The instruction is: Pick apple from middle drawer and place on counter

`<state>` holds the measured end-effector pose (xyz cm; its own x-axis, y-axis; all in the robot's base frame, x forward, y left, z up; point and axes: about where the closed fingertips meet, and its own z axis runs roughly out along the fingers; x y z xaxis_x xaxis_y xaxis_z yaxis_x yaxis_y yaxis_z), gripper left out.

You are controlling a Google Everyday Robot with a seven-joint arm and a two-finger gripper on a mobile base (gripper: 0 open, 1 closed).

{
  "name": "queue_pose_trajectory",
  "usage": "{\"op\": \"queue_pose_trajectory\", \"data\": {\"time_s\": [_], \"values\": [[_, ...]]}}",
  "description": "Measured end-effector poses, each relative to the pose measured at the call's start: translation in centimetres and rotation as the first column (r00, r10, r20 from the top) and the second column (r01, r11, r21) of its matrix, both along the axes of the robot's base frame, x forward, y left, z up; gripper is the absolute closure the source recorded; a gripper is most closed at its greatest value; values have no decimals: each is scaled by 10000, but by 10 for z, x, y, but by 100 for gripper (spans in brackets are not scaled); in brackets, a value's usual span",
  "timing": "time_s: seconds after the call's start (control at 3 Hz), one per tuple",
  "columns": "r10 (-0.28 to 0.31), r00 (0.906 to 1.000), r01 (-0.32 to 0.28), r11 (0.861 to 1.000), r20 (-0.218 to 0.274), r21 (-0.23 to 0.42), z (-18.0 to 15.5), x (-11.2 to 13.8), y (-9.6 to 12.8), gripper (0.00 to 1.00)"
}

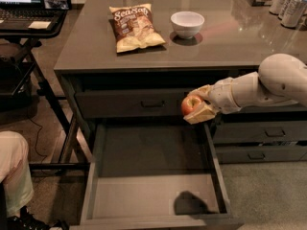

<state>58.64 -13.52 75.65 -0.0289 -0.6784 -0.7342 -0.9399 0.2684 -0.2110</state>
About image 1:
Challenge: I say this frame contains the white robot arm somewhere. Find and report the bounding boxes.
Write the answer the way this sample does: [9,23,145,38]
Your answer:
[181,54,307,125]

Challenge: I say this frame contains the smartphone on mount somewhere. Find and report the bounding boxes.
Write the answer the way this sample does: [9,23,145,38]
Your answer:
[42,0,72,11]

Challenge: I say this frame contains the white can right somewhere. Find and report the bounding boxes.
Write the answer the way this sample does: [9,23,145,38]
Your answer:
[281,0,307,28]

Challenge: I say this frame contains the black shoe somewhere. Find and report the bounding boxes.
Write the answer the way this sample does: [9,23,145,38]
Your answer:
[7,206,69,230]

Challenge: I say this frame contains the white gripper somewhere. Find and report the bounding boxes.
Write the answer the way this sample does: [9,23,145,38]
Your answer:
[183,78,241,125]

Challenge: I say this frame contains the person's leg beige trousers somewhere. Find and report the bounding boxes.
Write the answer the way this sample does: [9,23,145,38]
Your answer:
[0,131,34,217]

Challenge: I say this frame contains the grey cabinet with countertop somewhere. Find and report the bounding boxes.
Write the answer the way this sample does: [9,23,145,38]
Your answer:
[55,0,307,157]

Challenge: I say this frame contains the white can middle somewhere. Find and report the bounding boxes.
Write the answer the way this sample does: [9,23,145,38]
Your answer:
[277,0,307,21]

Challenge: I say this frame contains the grey bottom right drawer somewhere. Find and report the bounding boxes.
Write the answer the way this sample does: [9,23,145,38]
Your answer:
[216,146,307,164]

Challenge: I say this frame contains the red apple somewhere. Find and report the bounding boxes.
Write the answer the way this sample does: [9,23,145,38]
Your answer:
[181,95,202,116]

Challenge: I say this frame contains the white ceramic bowl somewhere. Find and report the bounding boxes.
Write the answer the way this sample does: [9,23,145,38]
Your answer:
[171,11,204,39]

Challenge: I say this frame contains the yellow sticky note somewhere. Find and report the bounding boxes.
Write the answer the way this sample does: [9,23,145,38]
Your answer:
[29,21,51,30]

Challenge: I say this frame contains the sea salt chips bag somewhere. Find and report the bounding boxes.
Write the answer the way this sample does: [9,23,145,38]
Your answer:
[109,4,165,53]

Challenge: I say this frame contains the grey middle right drawer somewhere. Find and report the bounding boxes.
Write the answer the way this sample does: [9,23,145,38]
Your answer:
[213,121,307,144]

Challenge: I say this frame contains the open laptop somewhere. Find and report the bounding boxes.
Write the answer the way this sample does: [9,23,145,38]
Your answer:
[0,0,65,32]

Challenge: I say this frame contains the open grey middle drawer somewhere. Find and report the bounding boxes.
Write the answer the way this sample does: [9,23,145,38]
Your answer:
[70,122,244,230]

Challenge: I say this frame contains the black laptop stand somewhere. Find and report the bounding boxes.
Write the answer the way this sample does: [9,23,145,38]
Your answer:
[1,12,90,171]

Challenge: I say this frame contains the grey top right drawer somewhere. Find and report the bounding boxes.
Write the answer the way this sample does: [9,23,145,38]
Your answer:
[240,103,307,113]

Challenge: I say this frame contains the grey top left drawer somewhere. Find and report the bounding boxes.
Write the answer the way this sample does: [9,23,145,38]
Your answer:
[75,88,189,118]

